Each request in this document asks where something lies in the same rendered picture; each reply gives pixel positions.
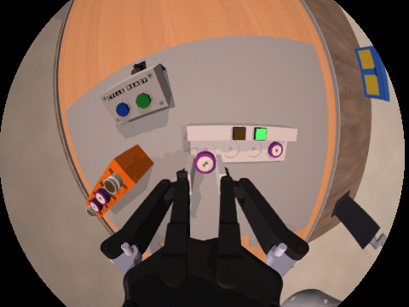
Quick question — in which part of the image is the white tube neck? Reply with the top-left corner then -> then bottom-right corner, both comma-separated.
104,176 -> 120,194

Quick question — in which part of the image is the orange tube rack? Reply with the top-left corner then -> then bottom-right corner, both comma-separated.
85,144 -> 154,218

